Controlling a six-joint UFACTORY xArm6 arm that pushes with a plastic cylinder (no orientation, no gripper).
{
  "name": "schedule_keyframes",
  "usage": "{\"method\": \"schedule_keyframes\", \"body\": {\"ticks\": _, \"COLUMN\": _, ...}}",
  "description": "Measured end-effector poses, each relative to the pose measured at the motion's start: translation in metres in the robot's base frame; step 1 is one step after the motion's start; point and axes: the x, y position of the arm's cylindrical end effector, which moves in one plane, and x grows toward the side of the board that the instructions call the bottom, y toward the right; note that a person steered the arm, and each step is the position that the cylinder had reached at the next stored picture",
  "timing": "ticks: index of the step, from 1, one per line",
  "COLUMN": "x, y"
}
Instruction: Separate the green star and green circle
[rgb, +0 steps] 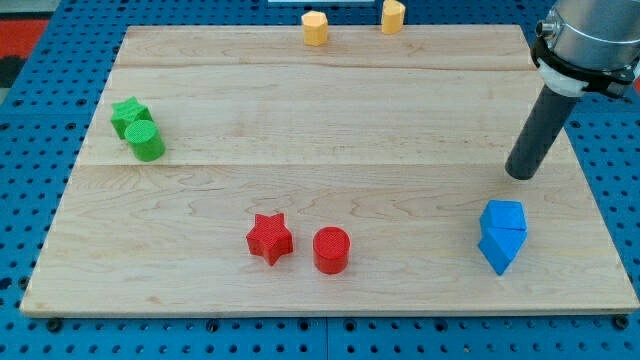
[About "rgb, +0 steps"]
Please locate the green star block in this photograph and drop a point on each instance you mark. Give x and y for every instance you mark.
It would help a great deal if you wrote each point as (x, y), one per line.
(126, 112)

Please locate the green cylinder block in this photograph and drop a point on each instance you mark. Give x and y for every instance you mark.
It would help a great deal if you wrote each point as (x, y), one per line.
(145, 141)

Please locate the yellow heart block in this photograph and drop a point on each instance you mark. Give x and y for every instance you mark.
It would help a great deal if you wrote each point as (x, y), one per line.
(392, 16)

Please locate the yellow hexagon block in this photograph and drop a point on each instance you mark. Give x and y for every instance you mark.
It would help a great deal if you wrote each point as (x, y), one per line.
(315, 28)

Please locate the red cylinder block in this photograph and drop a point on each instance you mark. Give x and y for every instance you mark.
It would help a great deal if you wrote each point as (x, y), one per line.
(331, 247)

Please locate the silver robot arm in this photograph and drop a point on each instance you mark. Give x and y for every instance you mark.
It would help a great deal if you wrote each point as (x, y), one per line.
(588, 46)

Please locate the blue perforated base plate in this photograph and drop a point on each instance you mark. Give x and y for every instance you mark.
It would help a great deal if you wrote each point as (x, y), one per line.
(45, 113)

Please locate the red star block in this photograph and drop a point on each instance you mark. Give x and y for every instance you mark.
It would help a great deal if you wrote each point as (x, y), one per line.
(270, 238)

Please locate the light wooden board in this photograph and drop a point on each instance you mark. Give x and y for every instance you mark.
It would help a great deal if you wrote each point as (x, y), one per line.
(400, 140)

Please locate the blue pentagon block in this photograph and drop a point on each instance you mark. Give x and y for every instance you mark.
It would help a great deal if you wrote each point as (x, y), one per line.
(501, 246)

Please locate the blue cube block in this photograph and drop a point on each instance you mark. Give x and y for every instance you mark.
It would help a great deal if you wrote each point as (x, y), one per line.
(503, 214)

